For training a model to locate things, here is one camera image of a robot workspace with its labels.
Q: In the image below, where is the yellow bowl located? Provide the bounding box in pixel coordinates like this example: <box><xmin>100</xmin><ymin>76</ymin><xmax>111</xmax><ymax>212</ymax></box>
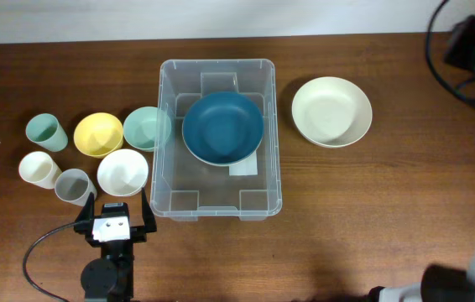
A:
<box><xmin>74</xmin><ymin>112</ymin><xmax>123</xmax><ymax>159</ymax></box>

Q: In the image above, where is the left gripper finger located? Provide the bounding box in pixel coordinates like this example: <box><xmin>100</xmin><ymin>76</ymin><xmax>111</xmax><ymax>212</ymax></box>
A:
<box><xmin>141</xmin><ymin>188</ymin><xmax>157</xmax><ymax>233</ymax></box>
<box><xmin>76</xmin><ymin>192</ymin><xmax>95</xmax><ymax>222</ymax></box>

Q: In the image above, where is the green bowl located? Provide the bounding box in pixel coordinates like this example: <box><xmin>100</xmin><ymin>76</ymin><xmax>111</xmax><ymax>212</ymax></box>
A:
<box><xmin>123</xmin><ymin>107</ymin><xmax>173</xmax><ymax>152</ymax></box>

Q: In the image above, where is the clear plastic storage container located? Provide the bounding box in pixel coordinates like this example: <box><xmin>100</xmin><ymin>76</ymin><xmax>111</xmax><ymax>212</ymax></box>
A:
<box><xmin>150</xmin><ymin>59</ymin><xmax>283</xmax><ymax>221</ymax></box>

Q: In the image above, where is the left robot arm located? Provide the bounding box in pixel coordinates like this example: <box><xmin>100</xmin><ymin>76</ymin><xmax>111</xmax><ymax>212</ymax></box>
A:
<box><xmin>74</xmin><ymin>191</ymin><xmax>157</xmax><ymax>301</ymax></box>

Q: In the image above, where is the white cup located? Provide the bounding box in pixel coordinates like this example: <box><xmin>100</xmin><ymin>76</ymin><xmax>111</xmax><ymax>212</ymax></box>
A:
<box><xmin>18</xmin><ymin>151</ymin><xmax>62</xmax><ymax>190</ymax></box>

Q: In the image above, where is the grey translucent cup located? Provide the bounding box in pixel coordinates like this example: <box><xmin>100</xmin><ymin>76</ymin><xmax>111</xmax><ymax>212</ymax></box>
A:
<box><xmin>55</xmin><ymin>169</ymin><xmax>97</xmax><ymax>206</ymax></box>

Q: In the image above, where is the white label in container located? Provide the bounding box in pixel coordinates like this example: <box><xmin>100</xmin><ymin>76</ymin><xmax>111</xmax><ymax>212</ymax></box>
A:
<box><xmin>229</xmin><ymin>152</ymin><xmax>258</xmax><ymax>176</ymax></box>

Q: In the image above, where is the green cup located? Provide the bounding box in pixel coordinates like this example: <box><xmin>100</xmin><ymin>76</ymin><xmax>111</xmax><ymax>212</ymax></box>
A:
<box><xmin>25</xmin><ymin>113</ymin><xmax>68</xmax><ymax>152</ymax></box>

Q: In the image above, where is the white bowl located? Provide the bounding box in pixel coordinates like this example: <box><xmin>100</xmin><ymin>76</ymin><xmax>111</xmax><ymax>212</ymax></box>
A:
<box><xmin>97</xmin><ymin>149</ymin><xmax>149</xmax><ymax>197</ymax></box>

